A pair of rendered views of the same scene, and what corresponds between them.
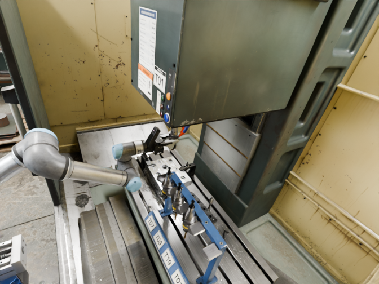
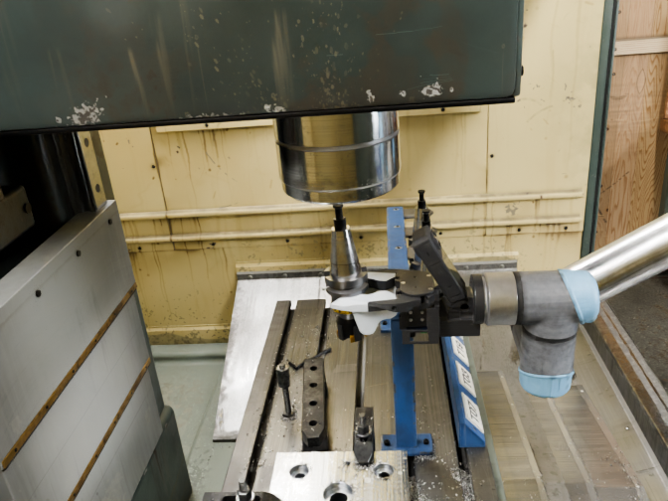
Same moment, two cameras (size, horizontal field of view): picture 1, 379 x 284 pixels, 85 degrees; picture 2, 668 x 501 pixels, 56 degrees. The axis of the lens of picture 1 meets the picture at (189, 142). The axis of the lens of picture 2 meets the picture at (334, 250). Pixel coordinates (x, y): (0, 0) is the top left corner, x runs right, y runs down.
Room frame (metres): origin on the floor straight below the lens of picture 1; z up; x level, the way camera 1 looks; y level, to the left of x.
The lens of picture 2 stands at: (1.61, 0.62, 1.77)
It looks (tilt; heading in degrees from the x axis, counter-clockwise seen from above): 25 degrees down; 222
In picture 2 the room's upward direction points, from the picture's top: 5 degrees counter-clockwise
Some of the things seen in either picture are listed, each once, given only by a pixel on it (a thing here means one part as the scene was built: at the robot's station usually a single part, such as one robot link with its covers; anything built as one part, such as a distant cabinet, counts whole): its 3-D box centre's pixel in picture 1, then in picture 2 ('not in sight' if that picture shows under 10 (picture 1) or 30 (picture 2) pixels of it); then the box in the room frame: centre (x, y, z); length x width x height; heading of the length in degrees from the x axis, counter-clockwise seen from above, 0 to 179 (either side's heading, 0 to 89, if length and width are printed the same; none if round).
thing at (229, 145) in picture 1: (224, 147); (83, 400); (1.27, -0.26, 1.16); 0.48 x 0.05 x 0.51; 36
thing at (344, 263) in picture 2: (175, 128); (343, 250); (1.01, 0.10, 1.41); 0.04 x 0.04 x 0.07
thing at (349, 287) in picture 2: (173, 134); (346, 278); (1.01, 0.10, 1.36); 0.06 x 0.06 x 0.03
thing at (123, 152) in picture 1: (123, 150); (553, 298); (0.84, 0.33, 1.32); 0.11 x 0.08 x 0.09; 126
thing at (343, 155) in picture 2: not in sight; (337, 140); (1.01, 0.10, 1.56); 0.16 x 0.16 x 0.12
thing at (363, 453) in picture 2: not in sight; (364, 444); (0.94, 0.05, 0.97); 0.13 x 0.03 x 0.15; 36
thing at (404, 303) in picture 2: not in sight; (398, 299); (0.99, 0.17, 1.34); 0.09 x 0.05 x 0.02; 139
